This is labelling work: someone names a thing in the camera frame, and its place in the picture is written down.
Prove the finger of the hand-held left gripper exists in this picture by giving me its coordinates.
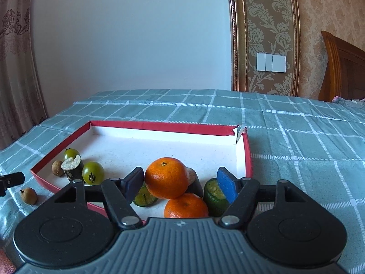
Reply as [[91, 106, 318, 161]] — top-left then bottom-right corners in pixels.
[[0, 172, 25, 197]]

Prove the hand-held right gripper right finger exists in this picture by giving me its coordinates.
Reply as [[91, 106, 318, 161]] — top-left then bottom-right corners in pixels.
[[217, 166, 341, 230]]

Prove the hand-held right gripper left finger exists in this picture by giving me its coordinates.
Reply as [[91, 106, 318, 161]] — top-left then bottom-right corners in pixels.
[[27, 167, 144, 230]]

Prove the green cucumber end piece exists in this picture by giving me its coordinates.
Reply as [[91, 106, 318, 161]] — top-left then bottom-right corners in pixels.
[[133, 183, 158, 207]]

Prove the green cucumber cylinder piece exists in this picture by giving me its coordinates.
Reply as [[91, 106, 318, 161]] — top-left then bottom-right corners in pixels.
[[203, 178, 229, 217]]

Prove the brown longan with stem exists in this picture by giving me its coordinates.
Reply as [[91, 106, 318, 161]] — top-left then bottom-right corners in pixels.
[[19, 187, 38, 205]]

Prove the orange tangerine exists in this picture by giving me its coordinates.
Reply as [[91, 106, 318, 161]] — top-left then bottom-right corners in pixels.
[[164, 192, 209, 219], [144, 157, 189, 200]]

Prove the green tomato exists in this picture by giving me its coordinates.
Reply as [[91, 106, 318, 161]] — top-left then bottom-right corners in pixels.
[[82, 161, 105, 185], [63, 148, 80, 161]]

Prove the red cardboard box tray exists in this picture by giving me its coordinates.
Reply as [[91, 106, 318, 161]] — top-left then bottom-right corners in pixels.
[[30, 120, 254, 225]]

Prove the notched sugarcane piece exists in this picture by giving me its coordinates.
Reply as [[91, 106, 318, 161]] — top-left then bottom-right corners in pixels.
[[61, 155, 84, 182]]

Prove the green checkered tablecloth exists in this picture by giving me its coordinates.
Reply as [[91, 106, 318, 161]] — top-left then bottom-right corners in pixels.
[[0, 89, 365, 274]]

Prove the patterned beige curtain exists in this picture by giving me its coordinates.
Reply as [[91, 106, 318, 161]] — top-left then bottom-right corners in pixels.
[[0, 0, 49, 150]]

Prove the white wall switch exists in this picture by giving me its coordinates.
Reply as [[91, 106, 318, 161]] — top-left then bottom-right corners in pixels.
[[256, 53, 286, 73]]

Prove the gold framed wall panel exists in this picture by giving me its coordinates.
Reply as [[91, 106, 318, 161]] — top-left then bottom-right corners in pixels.
[[227, 0, 301, 97]]

